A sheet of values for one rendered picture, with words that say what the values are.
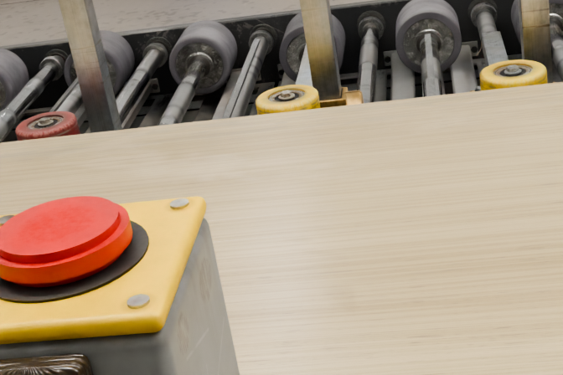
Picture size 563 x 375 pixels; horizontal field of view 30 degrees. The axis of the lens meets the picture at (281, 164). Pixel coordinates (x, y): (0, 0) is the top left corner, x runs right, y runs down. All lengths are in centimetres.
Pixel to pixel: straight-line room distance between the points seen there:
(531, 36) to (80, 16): 60
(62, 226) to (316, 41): 111
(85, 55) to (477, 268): 74
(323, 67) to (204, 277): 110
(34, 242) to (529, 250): 67
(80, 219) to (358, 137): 89
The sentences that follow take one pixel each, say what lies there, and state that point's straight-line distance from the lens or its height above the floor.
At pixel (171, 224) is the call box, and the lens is 31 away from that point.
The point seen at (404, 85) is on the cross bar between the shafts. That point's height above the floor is 74.
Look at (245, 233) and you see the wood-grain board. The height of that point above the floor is 90.
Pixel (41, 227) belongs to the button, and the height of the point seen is 123.
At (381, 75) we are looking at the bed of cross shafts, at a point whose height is 71.
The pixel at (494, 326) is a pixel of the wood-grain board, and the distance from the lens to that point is 82.
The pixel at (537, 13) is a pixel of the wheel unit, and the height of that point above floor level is 95.
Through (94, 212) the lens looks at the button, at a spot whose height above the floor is 123.
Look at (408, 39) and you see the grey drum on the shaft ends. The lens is 179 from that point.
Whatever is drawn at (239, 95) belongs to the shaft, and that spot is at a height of 82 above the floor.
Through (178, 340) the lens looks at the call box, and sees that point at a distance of 28.
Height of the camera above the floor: 135
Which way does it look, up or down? 23 degrees down
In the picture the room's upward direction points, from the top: 10 degrees counter-clockwise
